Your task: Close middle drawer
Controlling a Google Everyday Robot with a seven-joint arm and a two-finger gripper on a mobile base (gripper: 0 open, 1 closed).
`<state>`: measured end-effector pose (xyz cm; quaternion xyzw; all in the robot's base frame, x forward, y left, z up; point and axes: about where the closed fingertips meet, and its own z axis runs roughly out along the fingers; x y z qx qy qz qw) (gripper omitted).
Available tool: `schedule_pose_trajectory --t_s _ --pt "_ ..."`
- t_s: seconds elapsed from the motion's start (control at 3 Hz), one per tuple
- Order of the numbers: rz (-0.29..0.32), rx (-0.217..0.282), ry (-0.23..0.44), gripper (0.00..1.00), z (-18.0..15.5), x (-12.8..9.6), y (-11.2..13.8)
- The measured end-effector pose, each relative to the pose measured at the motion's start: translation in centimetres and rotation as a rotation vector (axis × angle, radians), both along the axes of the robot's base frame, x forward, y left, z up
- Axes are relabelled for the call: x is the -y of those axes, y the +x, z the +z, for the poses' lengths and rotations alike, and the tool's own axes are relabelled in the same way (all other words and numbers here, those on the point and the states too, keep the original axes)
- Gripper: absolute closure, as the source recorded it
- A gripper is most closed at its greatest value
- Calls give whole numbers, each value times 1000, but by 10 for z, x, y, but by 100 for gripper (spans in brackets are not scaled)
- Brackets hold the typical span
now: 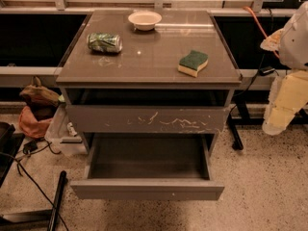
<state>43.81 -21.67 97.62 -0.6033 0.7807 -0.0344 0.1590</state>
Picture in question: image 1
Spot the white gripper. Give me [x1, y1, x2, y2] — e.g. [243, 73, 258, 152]
[262, 70, 308, 136]

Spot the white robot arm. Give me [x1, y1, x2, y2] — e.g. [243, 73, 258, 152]
[260, 2, 308, 135]

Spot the grey drawer cabinet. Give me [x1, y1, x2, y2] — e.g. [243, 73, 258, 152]
[55, 9, 243, 156]

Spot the scratched grey upper drawer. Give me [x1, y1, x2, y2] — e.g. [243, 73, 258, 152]
[66, 105, 229, 134]

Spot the green yellow sponge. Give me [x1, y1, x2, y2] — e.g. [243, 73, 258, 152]
[178, 50, 209, 78]

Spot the white bowl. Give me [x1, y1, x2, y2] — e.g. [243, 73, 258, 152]
[128, 11, 162, 31]

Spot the crushed green soda can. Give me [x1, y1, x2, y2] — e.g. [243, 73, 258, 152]
[87, 33, 122, 53]

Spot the clear plastic bin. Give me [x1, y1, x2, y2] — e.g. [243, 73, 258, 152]
[45, 105, 87, 156]

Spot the orange cloth bag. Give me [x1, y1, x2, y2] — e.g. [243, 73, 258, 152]
[18, 106, 54, 139]

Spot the black power adapter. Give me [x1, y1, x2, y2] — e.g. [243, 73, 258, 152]
[23, 141, 38, 155]

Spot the black table leg left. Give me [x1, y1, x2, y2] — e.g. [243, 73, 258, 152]
[0, 170, 67, 231]

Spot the black adapter on rail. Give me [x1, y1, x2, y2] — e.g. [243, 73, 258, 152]
[258, 66, 275, 76]

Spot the black table frame right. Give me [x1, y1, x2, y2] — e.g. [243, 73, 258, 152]
[227, 97, 308, 150]

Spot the black floor cable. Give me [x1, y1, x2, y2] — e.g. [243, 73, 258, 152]
[0, 138, 70, 231]

